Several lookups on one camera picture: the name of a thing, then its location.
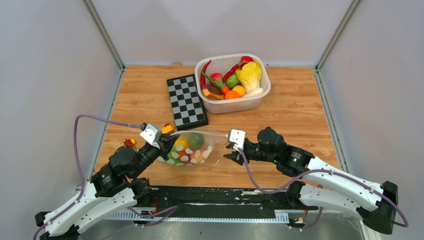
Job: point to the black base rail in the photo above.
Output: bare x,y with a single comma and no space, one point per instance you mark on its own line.
218,202

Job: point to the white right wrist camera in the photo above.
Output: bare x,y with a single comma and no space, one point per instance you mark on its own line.
236,139

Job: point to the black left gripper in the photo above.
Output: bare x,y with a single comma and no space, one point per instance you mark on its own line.
165,143

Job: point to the orange tangerine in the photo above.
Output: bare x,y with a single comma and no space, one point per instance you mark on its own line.
232,95

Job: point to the light green leaf vegetable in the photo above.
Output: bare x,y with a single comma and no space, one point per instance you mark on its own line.
174,155

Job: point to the chocolate glazed eclair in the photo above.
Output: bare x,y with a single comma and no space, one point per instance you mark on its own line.
212,93

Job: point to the clear dotted zip bag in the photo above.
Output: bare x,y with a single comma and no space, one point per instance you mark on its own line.
190,157

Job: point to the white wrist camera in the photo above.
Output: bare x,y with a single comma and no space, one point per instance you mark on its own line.
236,139
151,133

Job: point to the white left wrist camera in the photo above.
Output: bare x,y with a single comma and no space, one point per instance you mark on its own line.
151,133

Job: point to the green striped cabbage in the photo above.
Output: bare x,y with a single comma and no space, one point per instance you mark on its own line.
233,81

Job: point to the red apple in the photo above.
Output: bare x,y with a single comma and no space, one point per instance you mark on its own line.
246,59
216,78

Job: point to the red pepper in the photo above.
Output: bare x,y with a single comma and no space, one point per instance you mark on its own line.
231,72

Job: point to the small yellow orange fruit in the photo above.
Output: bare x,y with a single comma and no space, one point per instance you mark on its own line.
240,90

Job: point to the green onion stalk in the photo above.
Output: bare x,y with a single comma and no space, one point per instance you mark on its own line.
216,83

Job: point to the red yellow brick toy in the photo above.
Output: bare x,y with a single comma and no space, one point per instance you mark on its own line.
130,143

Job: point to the dark green lime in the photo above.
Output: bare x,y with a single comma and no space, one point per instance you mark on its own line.
195,140

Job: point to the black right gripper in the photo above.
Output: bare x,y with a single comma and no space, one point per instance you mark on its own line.
235,155

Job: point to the yellow toy brick car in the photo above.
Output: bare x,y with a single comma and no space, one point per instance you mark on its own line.
168,129

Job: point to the yellow napa cabbage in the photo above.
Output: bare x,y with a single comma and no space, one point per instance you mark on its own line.
250,76

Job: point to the black white checkerboard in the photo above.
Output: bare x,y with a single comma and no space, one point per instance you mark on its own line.
187,107

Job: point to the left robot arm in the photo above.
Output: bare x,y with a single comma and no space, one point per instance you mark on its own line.
116,186

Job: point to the white plastic food tub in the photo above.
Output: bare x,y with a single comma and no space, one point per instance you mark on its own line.
222,64

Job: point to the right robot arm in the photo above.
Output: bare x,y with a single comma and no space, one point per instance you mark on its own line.
317,183

